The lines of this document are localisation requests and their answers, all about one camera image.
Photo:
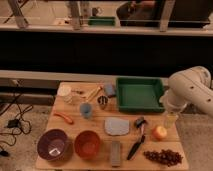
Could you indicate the blue grey small block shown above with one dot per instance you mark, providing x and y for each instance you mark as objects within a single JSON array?
[{"x": 109, "y": 90}]

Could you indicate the blue grey cup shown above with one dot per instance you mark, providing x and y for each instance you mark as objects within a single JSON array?
[{"x": 86, "y": 110}]

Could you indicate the grey rectangular sponge block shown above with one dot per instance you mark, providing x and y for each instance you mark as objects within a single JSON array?
[{"x": 115, "y": 154}]

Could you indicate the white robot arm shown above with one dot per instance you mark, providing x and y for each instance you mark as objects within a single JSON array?
[{"x": 193, "y": 86}]

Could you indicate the person in dark clothes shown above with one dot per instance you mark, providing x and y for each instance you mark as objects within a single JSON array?
[{"x": 139, "y": 13}]

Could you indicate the orange carrot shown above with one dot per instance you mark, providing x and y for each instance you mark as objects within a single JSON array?
[{"x": 65, "y": 117}]

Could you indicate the dark red grape bunch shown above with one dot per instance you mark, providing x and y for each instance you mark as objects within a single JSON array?
[{"x": 165, "y": 157}]

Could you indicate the red yellow apple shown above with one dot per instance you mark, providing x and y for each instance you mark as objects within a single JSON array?
[{"x": 159, "y": 132}]

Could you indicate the orange bowl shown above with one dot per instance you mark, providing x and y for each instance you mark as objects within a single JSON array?
[{"x": 87, "y": 144}]

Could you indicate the wooden spoon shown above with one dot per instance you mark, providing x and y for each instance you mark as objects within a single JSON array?
[{"x": 93, "y": 93}]

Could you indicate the purple bowl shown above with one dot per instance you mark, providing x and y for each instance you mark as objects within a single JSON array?
[{"x": 53, "y": 144}]

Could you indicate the green plastic tray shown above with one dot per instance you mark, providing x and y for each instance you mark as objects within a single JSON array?
[{"x": 139, "y": 94}]

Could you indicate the black power adapter with cables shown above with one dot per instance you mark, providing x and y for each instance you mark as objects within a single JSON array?
[{"x": 18, "y": 125}]

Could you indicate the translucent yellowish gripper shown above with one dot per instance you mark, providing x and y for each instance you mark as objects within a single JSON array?
[{"x": 170, "y": 119}]

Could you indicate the grey blue flat plate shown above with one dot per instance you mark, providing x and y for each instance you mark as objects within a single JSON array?
[{"x": 116, "y": 126}]

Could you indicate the green bin in background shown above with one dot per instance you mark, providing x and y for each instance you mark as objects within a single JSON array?
[{"x": 101, "y": 21}]

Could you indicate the black handled knife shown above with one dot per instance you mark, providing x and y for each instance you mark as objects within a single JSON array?
[{"x": 139, "y": 124}]

